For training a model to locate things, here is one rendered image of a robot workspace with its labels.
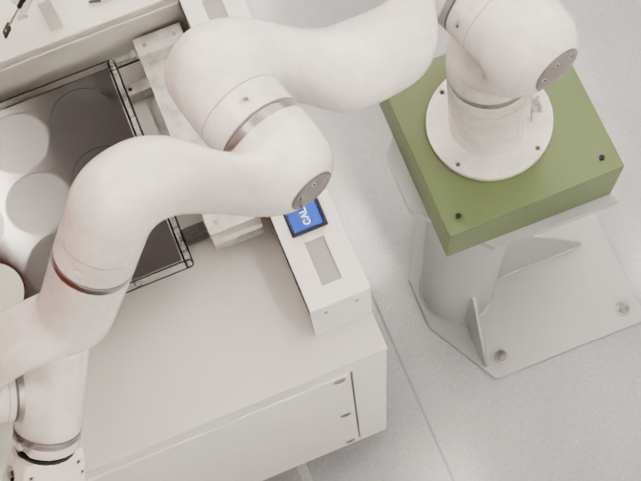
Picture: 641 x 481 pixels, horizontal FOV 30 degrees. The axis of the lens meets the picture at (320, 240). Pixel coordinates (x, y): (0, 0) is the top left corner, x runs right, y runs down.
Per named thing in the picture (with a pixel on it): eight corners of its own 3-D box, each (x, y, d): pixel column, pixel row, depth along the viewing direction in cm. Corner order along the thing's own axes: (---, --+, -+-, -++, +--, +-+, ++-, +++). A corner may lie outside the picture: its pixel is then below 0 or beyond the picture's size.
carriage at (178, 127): (217, 252, 184) (214, 246, 181) (138, 56, 196) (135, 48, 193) (265, 232, 185) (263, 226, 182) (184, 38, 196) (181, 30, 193)
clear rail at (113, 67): (187, 270, 179) (185, 267, 178) (107, 63, 191) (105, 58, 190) (196, 266, 180) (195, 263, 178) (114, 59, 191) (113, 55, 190)
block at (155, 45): (142, 65, 192) (138, 56, 189) (135, 48, 193) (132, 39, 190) (189, 47, 192) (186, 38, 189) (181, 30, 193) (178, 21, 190)
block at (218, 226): (212, 241, 182) (210, 235, 179) (204, 221, 183) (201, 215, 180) (261, 221, 182) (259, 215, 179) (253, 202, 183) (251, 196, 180)
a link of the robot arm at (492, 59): (494, 12, 166) (496, -84, 143) (586, 104, 160) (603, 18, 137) (427, 66, 165) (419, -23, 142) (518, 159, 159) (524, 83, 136)
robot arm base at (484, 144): (537, 53, 183) (543, -7, 166) (566, 167, 177) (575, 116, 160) (415, 79, 184) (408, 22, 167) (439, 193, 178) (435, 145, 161)
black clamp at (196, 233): (188, 246, 181) (185, 240, 179) (183, 234, 182) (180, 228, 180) (209, 238, 182) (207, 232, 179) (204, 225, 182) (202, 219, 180)
